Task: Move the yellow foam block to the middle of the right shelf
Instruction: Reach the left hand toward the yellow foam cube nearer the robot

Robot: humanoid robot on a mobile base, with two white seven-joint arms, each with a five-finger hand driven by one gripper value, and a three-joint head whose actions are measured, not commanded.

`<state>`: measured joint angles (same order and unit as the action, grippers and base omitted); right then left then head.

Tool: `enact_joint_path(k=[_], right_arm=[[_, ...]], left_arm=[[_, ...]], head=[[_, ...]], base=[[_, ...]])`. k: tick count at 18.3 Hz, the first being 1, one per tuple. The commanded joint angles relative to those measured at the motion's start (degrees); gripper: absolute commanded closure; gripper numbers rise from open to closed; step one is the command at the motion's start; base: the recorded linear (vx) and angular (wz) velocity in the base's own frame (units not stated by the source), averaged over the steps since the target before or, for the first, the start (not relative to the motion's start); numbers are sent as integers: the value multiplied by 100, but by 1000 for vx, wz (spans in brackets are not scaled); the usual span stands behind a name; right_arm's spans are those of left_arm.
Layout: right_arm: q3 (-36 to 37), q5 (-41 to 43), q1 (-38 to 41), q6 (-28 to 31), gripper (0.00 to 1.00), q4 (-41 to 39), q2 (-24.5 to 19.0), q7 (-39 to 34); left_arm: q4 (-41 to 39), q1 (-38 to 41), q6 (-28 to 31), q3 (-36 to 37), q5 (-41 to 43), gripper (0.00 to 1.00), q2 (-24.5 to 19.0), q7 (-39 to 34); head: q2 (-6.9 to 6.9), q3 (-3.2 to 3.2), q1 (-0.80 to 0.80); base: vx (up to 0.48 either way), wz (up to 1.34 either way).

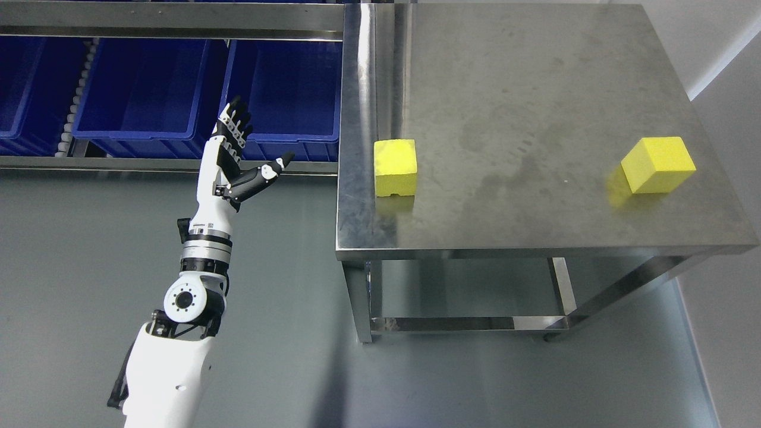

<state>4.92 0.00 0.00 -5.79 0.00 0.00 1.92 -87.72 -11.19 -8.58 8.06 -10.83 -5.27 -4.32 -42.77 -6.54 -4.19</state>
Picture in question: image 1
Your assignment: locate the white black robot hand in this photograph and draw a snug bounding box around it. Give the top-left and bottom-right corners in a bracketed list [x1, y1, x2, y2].
[188, 96, 295, 235]

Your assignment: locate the yellow foam block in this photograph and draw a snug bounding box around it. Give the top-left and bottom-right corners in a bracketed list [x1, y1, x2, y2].
[620, 136, 697, 194]
[373, 139, 418, 197]

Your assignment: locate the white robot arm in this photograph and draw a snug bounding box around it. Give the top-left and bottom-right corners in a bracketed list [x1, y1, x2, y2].
[107, 216, 232, 427]

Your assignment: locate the blue bin middle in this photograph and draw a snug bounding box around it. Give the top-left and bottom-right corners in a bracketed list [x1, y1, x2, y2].
[73, 38, 228, 159]

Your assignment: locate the steel shelf rack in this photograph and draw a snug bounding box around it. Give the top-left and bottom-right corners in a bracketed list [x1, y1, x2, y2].
[1, 1, 345, 174]

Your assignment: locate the blue bin beside table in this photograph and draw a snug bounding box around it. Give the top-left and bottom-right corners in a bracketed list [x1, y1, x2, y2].
[220, 40, 342, 162]

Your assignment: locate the blue bin far left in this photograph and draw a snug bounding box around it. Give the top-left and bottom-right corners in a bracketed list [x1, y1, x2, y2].
[1, 36, 87, 156]

